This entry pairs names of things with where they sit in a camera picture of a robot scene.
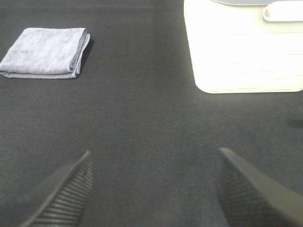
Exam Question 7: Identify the folded grey towel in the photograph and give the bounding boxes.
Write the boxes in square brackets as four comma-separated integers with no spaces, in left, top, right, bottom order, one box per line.
[0,27,90,79]

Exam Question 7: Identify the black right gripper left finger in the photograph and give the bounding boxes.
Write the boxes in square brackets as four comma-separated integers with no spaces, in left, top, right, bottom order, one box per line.
[19,151,93,227]

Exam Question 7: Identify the white plastic basket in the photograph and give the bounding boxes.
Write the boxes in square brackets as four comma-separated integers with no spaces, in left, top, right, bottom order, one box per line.
[184,0,303,94]

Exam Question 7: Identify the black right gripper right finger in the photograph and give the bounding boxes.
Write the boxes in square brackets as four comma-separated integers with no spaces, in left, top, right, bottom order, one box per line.
[215,148,303,227]

